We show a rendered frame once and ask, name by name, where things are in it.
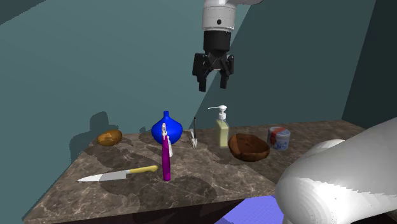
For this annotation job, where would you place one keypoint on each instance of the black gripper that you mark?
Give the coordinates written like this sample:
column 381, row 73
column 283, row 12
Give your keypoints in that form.
column 217, row 42

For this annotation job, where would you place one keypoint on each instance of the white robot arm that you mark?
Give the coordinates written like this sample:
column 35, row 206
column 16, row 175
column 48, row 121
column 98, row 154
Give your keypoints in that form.
column 341, row 186

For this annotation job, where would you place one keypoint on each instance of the soap pump bottle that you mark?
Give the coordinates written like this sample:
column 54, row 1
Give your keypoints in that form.
column 222, row 133

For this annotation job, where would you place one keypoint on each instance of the blue round vase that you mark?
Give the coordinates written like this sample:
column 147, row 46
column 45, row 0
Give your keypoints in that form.
column 171, row 130

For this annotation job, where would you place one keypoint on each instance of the brown wooden bowl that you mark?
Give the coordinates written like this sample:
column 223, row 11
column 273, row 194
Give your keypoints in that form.
column 248, row 148

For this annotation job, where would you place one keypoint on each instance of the blue white can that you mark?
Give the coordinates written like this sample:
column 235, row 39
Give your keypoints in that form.
column 279, row 138

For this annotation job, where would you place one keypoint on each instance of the brown potato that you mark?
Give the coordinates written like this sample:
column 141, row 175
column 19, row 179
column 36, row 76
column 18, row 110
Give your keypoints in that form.
column 109, row 137

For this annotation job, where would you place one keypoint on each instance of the violet robot stand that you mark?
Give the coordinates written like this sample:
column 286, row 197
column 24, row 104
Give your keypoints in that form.
column 254, row 212

